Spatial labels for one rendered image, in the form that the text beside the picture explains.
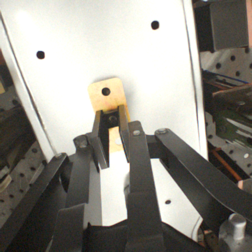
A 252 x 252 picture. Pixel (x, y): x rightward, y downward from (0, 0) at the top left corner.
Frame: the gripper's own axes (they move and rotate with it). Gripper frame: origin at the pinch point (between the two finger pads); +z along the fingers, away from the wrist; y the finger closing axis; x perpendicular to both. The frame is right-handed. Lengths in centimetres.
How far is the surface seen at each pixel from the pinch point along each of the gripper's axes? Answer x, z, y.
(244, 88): -3.4, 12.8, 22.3
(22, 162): -18, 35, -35
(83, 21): 10.8, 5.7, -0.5
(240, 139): -6.2, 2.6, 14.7
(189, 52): 5.0, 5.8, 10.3
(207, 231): -37.9, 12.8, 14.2
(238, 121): -4.0, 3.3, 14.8
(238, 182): -17.7, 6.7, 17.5
